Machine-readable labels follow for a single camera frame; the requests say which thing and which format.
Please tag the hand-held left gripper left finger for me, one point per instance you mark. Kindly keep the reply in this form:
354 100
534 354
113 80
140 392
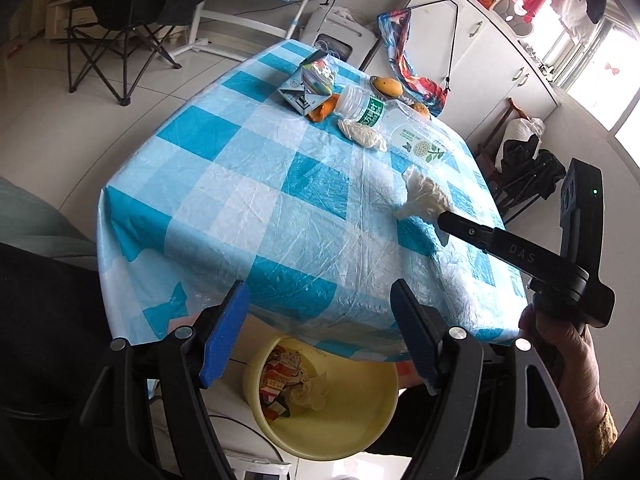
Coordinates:
222 340

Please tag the colourful printed tote bag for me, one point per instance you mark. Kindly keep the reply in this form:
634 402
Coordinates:
400 45

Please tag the low white cabinet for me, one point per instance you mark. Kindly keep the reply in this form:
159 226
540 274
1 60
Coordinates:
62 12

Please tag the grey-green cushion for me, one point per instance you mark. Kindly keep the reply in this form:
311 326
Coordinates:
30 220

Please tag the clear plastic bottle green label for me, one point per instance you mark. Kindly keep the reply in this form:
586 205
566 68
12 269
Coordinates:
362 107

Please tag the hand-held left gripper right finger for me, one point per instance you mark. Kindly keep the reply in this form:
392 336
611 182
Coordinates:
412 340

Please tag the red window bow sticker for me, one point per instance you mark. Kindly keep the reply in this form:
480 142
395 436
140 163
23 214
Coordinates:
612 68

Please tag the red snack bag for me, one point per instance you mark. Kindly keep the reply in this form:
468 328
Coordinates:
277 380

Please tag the small items on windowsill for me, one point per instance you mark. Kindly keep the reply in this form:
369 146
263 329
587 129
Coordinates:
537 60

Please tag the white cloth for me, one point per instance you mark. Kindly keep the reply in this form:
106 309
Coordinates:
345 14

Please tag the clear plastic container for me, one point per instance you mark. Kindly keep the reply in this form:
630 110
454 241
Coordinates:
420 140

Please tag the blue checked tablecloth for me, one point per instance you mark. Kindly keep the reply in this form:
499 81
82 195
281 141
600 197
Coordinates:
250 160

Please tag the white plastic bag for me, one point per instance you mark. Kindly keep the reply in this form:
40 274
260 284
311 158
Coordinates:
522 132

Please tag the hanging white shirt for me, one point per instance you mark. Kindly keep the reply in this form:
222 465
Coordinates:
570 15

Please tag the orange peel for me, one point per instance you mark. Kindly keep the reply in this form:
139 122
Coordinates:
322 110

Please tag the large white tissue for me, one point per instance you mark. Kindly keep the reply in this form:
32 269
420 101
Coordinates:
425 195

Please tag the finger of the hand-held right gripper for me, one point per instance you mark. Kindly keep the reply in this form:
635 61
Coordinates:
510 250

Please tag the white plastic seat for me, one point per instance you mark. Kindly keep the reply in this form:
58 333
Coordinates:
515 15

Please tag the yellow mango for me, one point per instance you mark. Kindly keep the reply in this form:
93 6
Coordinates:
420 108
387 86

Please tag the person's right hand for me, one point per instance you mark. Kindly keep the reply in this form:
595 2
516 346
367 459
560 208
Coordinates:
580 375

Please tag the dark wooden chair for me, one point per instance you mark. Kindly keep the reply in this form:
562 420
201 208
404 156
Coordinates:
492 135

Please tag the person's right forearm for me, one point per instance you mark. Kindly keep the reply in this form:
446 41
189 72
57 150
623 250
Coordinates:
600 435

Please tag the yellow plastic basin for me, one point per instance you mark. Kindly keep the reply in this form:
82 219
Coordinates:
350 425

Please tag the milk carton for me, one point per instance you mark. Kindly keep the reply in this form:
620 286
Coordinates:
305 95

